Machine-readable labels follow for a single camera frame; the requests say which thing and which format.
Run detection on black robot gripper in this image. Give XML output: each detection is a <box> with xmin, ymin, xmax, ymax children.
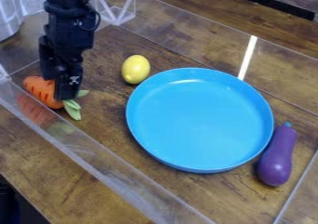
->
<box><xmin>39</xmin><ymin>1</ymin><xmax>99</xmax><ymax>100</ymax></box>

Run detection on orange toy carrot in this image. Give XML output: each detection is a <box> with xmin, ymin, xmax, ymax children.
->
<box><xmin>23</xmin><ymin>75</ymin><xmax>81</xmax><ymax>121</ymax></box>

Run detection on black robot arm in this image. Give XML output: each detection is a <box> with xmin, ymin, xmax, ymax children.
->
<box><xmin>39</xmin><ymin>0</ymin><xmax>100</xmax><ymax>100</ymax></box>

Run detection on blue round tray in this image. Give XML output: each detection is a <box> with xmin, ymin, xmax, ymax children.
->
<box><xmin>125</xmin><ymin>68</ymin><xmax>274</xmax><ymax>174</ymax></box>

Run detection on yellow toy lemon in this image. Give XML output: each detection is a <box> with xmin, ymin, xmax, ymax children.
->
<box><xmin>121</xmin><ymin>55</ymin><xmax>149</xmax><ymax>85</ymax></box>

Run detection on white grey curtain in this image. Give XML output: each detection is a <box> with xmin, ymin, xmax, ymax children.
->
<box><xmin>0</xmin><ymin>0</ymin><xmax>44</xmax><ymax>42</ymax></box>

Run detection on purple toy eggplant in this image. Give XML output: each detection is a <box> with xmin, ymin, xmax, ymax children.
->
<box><xmin>256</xmin><ymin>122</ymin><xmax>296</xmax><ymax>187</ymax></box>

